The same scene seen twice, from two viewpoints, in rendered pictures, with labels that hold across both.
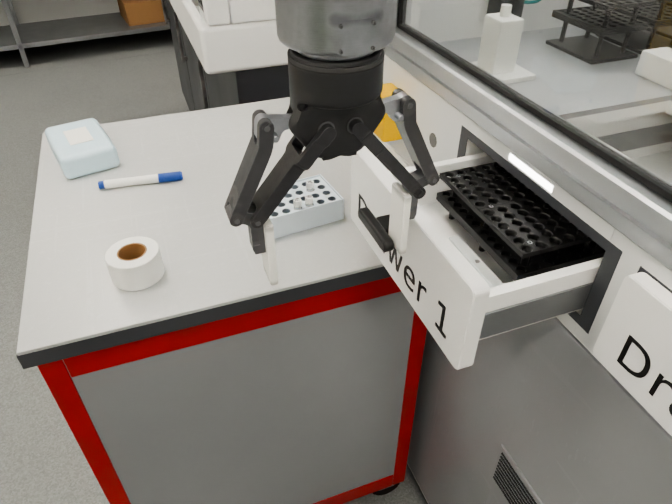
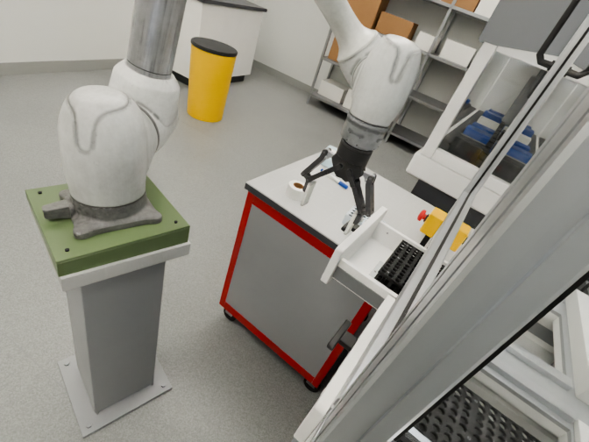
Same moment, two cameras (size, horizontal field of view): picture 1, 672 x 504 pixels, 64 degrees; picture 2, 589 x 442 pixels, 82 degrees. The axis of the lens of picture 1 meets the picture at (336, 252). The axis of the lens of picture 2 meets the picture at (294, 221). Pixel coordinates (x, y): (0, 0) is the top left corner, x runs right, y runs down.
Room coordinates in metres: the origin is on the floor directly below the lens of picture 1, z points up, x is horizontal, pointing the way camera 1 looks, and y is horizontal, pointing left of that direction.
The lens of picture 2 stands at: (-0.15, -0.45, 1.37)
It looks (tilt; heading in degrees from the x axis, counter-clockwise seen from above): 35 degrees down; 43
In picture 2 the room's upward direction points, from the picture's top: 21 degrees clockwise
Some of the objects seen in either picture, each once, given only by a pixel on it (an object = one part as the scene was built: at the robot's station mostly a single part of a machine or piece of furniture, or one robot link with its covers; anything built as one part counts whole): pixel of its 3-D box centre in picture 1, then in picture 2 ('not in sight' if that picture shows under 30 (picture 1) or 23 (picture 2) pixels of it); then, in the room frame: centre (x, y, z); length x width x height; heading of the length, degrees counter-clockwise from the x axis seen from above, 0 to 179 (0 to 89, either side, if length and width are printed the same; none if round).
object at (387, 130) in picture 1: (385, 112); (432, 221); (0.84, -0.08, 0.88); 0.07 x 0.05 x 0.07; 20
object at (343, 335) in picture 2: not in sight; (345, 338); (0.23, -0.30, 0.91); 0.07 x 0.04 x 0.01; 20
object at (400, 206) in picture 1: (399, 218); (352, 221); (0.45, -0.06, 0.94); 0.03 x 0.01 x 0.07; 21
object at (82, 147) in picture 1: (81, 146); (332, 157); (0.90, 0.47, 0.78); 0.15 x 0.10 x 0.04; 33
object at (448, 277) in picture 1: (405, 244); (357, 241); (0.49, -0.08, 0.87); 0.29 x 0.02 x 0.11; 20
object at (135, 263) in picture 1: (135, 263); (296, 190); (0.57, 0.27, 0.78); 0.07 x 0.07 x 0.04
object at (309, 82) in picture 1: (335, 101); (350, 160); (0.42, 0.00, 1.07); 0.08 x 0.07 x 0.09; 111
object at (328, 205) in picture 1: (296, 205); (364, 222); (0.71, 0.06, 0.78); 0.12 x 0.08 x 0.04; 117
